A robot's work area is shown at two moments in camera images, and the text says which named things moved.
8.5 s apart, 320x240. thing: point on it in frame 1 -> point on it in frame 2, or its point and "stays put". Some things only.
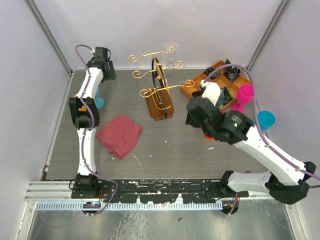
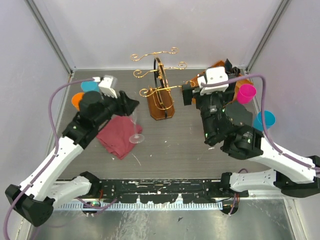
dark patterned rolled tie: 231,72 stays put
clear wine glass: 171,47 -> 136,138
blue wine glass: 266,119 stays put
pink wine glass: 245,94 stays put
